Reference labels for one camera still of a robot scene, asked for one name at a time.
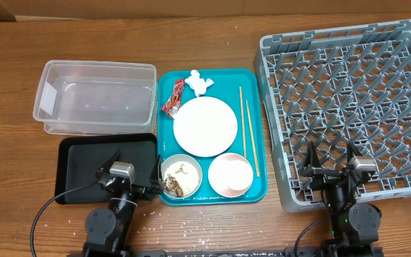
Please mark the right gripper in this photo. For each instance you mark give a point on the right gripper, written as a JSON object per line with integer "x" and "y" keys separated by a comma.
{"x": 334, "y": 175}

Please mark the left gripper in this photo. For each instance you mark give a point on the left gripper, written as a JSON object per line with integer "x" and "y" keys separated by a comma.
{"x": 155, "y": 183}

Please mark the grey bowl with rice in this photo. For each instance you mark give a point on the grey bowl with rice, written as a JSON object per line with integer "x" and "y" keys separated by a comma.
{"x": 182, "y": 176}

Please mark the wooden chopstick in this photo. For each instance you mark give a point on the wooden chopstick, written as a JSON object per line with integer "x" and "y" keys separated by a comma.
{"x": 252, "y": 138}
{"x": 242, "y": 122}

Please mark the red sauce packet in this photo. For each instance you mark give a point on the red sauce packet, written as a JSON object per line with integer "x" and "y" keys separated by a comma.
{"x": 172, "y": 105}

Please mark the large white plate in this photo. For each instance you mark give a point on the large white plate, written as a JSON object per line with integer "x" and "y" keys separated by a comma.
{"x": 205, "y": 126}

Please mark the white napkin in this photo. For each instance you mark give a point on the white napkin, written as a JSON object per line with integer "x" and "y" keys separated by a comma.
{"x": 198, "y": 84}

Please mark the white cup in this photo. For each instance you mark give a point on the white cup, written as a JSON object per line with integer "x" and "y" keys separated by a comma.
{"x": 239, "y": 175}

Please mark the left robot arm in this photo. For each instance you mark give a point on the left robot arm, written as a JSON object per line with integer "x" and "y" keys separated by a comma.
{"x": 107, "y": 228}

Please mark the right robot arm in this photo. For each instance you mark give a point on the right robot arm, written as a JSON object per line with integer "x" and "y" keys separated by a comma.
{"x": 354, "y": 225}

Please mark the grey dishwasher rack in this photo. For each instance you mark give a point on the grey dishwasher rack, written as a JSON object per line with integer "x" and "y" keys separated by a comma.
{"x": 332, "y": 87}

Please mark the black plastic tray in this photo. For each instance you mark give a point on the black plastic tray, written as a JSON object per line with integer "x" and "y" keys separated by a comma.
{"x": 80, "y": 157}

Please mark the teal serving tray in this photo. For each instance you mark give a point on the teal serving tray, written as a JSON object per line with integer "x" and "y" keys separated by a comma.
{"x": 226, "y": 88}

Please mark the clear plastic bin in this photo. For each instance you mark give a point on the clear plastic bin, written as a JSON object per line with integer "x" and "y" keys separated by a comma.
{"x": 96, "y": 97}

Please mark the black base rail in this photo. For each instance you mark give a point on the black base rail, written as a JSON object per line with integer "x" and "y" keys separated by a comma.
{"x": 287, "y": 252}

